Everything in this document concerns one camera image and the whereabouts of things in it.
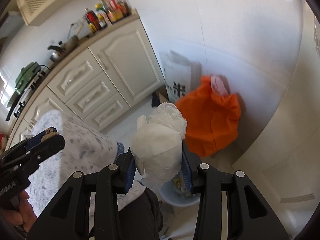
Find left hand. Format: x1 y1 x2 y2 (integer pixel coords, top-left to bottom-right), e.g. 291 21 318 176
1 190 37 232

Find orange cloth bag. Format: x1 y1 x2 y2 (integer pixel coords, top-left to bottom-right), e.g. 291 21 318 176
175 75 241 158

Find red container on bowl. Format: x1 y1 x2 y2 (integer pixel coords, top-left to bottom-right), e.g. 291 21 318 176
0 133 8 151

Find dark trouser leg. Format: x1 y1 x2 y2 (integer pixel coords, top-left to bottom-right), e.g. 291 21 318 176
119 189 163 240

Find steel wok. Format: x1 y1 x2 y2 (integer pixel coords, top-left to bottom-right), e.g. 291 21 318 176
47 35 79 62

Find dark soy sauce bottle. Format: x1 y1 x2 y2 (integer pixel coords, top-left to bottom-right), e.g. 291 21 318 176
85 8 101 34

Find cardboard box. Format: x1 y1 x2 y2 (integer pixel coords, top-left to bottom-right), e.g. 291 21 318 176
151 86 170 108

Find round table floral tablecloth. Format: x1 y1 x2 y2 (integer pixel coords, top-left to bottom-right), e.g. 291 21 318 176
24 109 147 217

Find lower cream kitchen cabinets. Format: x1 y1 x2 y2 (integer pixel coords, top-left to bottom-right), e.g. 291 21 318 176
8 14 164 146

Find black gas stove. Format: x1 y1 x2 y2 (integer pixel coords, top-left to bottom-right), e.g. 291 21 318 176
5 71 47 121

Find blue trash bin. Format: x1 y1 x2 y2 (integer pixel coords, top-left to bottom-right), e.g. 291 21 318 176
159 173 200 207

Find white rice sack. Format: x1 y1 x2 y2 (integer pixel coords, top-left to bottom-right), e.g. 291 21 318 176
159 51 202 103

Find cluster of condiment bottles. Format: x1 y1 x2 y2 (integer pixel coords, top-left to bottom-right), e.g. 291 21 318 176
95 0 131 28

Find white plastic bag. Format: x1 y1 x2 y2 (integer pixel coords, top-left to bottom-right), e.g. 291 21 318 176
130 102 187 189

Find green electric cooker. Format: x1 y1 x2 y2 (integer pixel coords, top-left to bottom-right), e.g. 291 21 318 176
15 62 41 94

